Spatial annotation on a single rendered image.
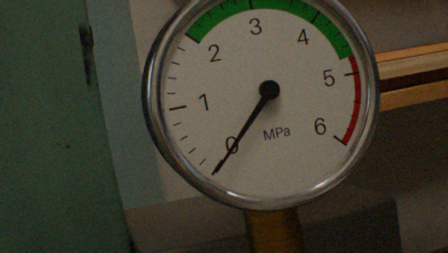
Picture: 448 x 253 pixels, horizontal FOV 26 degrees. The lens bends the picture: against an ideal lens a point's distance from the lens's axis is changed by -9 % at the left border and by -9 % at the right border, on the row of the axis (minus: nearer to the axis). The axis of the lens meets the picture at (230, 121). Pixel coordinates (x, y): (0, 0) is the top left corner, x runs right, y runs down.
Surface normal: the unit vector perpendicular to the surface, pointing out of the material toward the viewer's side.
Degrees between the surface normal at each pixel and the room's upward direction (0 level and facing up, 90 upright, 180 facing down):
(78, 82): 90
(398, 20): 90
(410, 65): 90
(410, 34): 90
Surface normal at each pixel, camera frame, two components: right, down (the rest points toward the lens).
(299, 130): 0.17, 0.02
